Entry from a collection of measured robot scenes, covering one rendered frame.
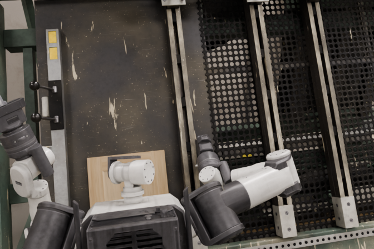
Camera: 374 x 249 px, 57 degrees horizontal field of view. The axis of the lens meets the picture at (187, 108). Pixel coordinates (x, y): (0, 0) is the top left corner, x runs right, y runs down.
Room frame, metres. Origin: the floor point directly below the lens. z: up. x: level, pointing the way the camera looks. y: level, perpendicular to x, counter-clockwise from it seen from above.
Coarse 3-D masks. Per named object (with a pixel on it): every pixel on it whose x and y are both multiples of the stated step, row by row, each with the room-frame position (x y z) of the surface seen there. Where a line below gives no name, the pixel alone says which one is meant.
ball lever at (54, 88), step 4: (32, 84) 1.21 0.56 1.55; (36, 84) 1.21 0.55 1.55; (32, 88) 1.21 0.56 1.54; (36, 88) 1.21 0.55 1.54; (44, 88) 1.26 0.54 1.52; (48, 88) 1.28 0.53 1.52; (52, 88) 1.30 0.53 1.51; (56, 88) 1.31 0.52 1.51; (52, 92) 1.30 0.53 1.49; (56, 92) 1.30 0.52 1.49
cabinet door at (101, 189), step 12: (108, 156) 1.23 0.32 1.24; (144, 156) 1.24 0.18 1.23; (156, 156) 1.25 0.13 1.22; (96, 168) 1.20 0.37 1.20; (156, 168) 1.22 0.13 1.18; (96, 180) 1.17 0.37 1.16; (108, 180) 1.18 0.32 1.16; (156, 180) 1.20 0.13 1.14; (96, 192) 1.15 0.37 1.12; (108, 192) 1.16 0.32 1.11; (120, 192) 1.16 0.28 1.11; (144, 192) 1.17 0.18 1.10; (156, 192) 1.17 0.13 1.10; (168, 192) 1.18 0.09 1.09
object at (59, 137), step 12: (60, 36) 1.47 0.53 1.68; (48, 48) 1.40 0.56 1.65; (60, 48) 1.43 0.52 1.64; (48, 60) 1.38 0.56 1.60; (60, 60) 1.39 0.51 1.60; (48, 72) 1.35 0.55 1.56; (60, 72) 1.36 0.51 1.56; (60, 132) 1.24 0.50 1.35; (60, 144) 1.21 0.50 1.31; (60, 156) 1.19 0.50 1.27; (60, 168) 1.16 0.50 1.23; (60, 180) 1.14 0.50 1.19; (60, 192) 1.12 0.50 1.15
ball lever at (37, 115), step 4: (36, 112) 1.17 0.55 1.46; (32, 116) 1.15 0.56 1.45; (36, 116) 1.15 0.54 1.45; (40, 116) 1.16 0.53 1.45; (56, 116) 1.25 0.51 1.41; (32, 120) 1.15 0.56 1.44; (36, 120) 1.15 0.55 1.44; (40, 120) 1.16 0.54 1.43; (52, 120) 1.23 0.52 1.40; (56, 120) 1.24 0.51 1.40
